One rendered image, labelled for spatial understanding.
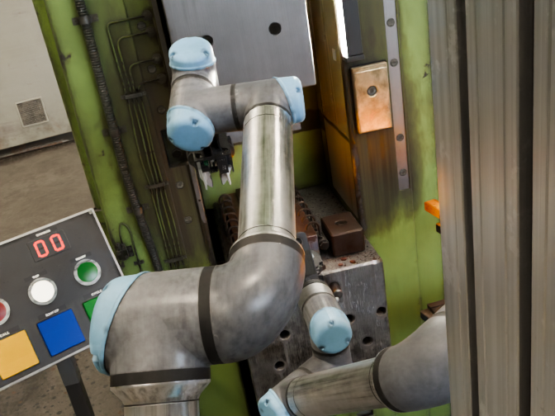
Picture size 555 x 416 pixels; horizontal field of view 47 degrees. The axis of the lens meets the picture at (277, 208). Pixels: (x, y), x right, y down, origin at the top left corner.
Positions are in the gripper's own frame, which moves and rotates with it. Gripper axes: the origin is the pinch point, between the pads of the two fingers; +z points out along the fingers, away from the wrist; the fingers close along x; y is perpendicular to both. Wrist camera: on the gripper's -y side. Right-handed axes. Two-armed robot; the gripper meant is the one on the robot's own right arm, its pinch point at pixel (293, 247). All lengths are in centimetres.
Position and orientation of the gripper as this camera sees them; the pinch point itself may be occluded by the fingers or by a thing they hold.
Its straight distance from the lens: 149.7
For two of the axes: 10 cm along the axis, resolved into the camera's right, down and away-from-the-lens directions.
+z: -1.8, -3.7, 9.1
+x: 9.7, -2.3, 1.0
